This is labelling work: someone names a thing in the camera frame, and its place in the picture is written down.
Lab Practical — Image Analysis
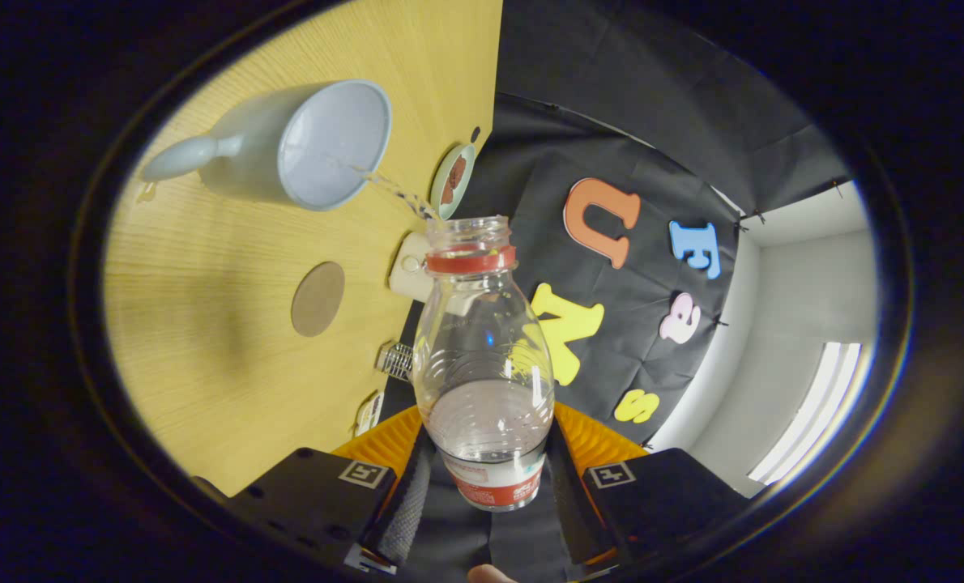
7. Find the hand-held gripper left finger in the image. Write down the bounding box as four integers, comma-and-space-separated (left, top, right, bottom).
223, 403, 436, 572

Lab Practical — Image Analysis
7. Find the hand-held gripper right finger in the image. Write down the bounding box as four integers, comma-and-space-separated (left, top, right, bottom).
548, 401, 750, 568

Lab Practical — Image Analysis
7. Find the clear juice bottle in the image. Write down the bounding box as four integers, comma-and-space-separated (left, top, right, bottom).
412, 215, 557, 513

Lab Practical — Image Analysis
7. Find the round brown coaster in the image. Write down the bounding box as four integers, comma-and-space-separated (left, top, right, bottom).
291, 261, 346, 338

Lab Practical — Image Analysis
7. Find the white cup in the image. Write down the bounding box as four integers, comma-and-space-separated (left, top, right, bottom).
140, 79, 392, 212

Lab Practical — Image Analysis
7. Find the small metal basket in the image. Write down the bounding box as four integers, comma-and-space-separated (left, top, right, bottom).
375, 340, 415, 383

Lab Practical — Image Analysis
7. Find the white toaster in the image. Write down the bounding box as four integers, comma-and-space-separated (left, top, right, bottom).
388, 231, 436, 304

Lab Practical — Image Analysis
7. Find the wooden table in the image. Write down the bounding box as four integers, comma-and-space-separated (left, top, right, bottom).
103, 0, 504, 496

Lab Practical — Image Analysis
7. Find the long ceiling light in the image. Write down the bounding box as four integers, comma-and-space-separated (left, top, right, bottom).
748, 342, 876, 487

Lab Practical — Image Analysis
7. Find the pale green plate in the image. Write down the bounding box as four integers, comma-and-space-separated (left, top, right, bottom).
430, 143, 476, 221

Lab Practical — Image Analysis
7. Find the black backdrop cloth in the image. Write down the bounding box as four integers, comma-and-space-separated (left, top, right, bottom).
393, 0, 851, 582

